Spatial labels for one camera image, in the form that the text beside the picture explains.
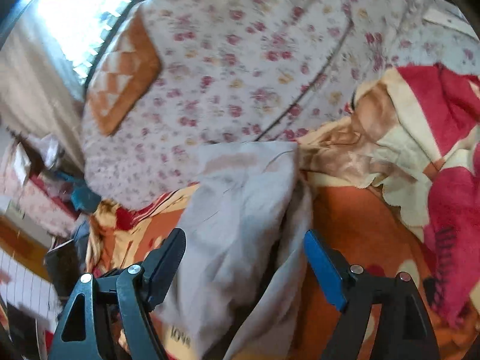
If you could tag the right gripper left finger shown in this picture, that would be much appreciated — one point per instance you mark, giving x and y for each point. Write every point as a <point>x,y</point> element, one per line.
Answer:
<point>84,329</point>

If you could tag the beige grey jacket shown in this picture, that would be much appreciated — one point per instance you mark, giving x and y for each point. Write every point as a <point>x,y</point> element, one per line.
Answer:
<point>237,291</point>

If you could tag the teal plastic bag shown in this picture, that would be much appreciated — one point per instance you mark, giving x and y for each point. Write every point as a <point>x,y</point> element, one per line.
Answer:
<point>82,197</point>

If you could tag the pink floral box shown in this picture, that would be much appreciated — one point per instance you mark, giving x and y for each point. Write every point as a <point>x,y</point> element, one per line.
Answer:
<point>30,200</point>

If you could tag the beige curtain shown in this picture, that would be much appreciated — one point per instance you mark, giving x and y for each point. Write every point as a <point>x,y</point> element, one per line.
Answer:
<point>34,98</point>

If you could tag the orange brown cushion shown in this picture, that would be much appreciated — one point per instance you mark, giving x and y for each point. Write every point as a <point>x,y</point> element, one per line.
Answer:
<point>126,71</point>

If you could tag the floral quilt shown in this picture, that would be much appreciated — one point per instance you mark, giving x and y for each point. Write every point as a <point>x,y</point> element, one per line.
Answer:
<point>254,70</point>

